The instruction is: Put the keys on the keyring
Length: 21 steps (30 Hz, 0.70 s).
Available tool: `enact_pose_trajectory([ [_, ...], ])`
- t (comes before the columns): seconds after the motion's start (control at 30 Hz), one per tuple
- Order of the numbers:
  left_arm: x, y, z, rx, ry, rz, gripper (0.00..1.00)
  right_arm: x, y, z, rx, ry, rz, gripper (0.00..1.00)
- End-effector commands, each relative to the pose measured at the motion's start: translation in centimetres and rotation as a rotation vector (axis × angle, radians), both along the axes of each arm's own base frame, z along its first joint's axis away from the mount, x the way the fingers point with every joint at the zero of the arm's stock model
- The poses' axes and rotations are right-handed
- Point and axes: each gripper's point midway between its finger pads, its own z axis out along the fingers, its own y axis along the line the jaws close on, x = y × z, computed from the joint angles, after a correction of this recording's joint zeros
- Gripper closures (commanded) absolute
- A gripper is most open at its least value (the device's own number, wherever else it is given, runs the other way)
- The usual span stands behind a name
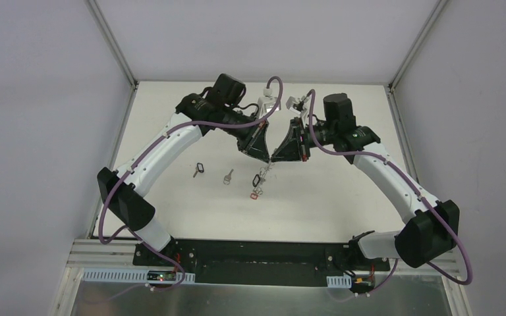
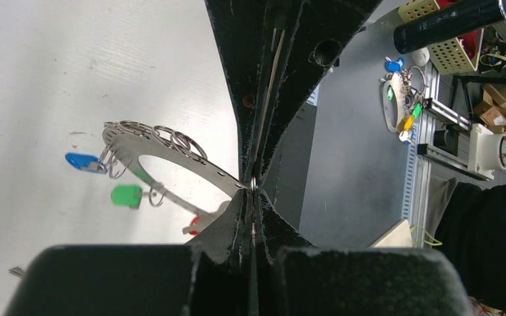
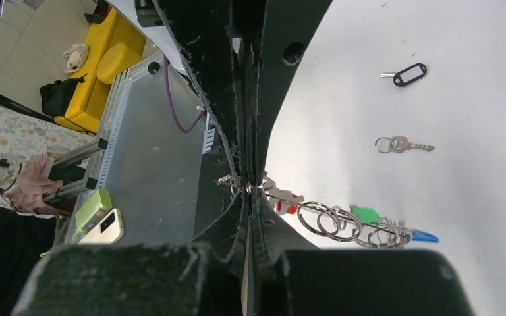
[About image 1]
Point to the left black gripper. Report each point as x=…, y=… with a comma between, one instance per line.
x=250, y=136

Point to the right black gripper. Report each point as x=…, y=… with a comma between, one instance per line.
x=299, y=140

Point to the large metal keyring disc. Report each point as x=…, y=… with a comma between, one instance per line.
x=263, y=172

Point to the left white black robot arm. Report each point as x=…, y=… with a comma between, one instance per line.
x=124, y=189

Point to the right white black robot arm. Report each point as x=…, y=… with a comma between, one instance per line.
x=430, y=225

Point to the key with black tag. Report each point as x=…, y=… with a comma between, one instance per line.
x=199, y=169

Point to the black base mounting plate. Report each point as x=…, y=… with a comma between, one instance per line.
x=261, y=263

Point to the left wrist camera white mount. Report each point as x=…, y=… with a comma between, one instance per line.
x=267, y=102

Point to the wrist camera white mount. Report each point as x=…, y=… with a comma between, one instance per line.
x=267, y=102
x=300, y=106

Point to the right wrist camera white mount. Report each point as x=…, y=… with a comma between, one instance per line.
x=300, y=106

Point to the silver key with small ring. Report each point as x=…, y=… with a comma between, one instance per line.
x=227, y=178

